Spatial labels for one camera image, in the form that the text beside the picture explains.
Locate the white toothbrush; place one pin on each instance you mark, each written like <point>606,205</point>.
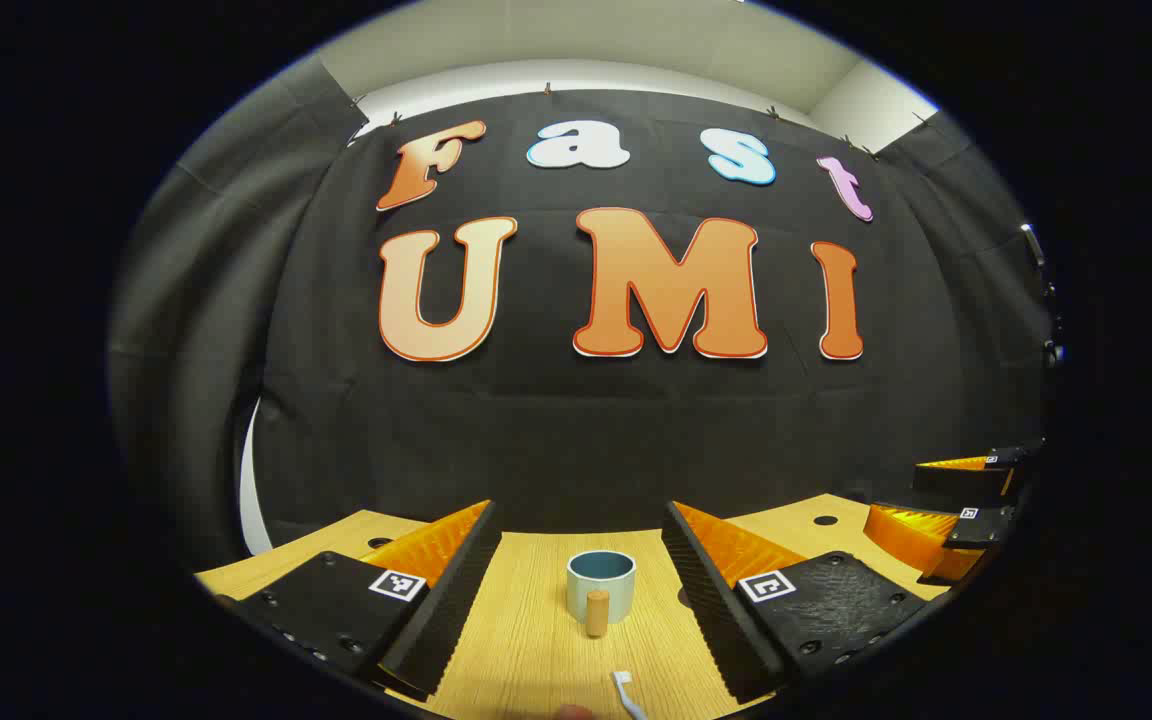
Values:
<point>622,682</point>

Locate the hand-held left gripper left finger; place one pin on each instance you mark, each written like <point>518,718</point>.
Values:
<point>451,610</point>

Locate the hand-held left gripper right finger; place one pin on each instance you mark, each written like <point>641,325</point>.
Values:
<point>711,610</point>

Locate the metal stand pole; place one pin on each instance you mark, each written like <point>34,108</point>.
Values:
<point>1033,240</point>

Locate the black backdrop cloth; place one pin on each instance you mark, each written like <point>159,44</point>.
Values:
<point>556,420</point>

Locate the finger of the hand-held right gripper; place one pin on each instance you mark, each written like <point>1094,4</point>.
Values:
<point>966,482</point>
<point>981,530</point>

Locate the wooden desktop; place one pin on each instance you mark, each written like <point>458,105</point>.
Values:
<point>546,640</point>

